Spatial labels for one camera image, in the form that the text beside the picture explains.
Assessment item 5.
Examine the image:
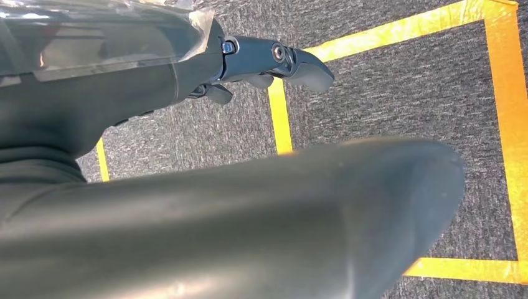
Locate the yellow floor tape marking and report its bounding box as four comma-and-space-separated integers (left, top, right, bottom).
267, 0, 528, 287

